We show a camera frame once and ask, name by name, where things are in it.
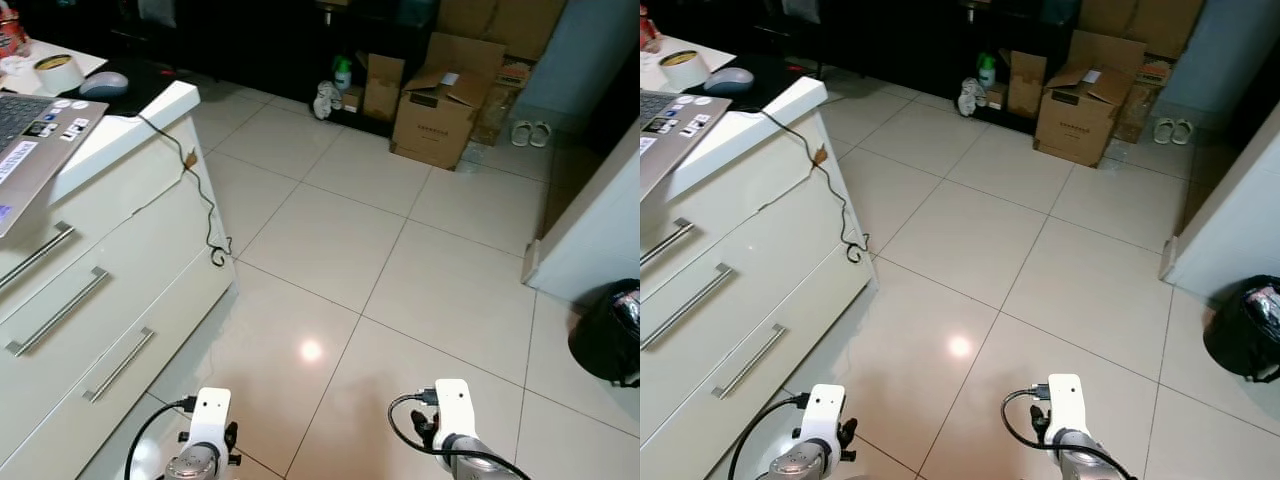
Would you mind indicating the white drawer cabinet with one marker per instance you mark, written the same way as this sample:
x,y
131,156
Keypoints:
x,y
780,250
150,260

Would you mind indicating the glossy white side cabinet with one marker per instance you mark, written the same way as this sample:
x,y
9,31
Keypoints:
x,y
590,240
1225,240

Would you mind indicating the white slipper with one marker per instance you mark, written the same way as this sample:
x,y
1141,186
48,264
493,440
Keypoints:
x,y
1183,133
1163,132
541,135
520,134

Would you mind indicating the large open cardboard box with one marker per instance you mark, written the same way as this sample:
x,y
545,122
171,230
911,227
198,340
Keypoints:
x,y
1075,115
435,120

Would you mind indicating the small brown cardboard box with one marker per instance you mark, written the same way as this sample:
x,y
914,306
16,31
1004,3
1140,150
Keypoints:
x,y
383,90
1026,88

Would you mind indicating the printed cardboard box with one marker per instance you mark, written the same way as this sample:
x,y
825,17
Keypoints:
x,y
508,92
1148,95

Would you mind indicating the grey laptop with stickers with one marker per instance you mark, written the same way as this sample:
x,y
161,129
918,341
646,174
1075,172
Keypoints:
x,y
680,130
40,150

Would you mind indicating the green plastic bottle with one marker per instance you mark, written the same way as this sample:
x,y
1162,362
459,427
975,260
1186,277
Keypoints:
x,y
986,72
342,75

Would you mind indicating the black mouse pad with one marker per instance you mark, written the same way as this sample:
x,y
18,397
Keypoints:
x,y
775,80
150,85

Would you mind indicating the grey computer mouse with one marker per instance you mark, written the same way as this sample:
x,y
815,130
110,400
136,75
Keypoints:
x,y
730,80
105,84

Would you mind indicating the white tape roll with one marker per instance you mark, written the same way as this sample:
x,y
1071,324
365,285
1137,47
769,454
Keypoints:
x,y
685,75
60,78

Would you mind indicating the black shelf unit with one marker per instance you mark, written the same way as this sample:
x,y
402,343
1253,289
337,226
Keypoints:
x,y
890,40
250,40

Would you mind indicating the tall plain cardboard box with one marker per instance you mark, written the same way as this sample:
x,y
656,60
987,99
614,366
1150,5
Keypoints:
x,y
1140,18
500,20

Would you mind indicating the red snack bag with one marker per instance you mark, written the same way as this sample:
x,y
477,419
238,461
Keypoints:
x,y
648,32
10,35

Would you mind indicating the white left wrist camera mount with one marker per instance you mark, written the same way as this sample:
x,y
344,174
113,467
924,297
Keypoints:
x,y
210,415
827,410

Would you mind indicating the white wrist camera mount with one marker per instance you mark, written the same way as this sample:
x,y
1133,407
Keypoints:
x,y
1068,400
455,405
827,410
210,415

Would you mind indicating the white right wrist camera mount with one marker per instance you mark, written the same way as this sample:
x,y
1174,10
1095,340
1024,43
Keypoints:
x,y
1068,400
455,405

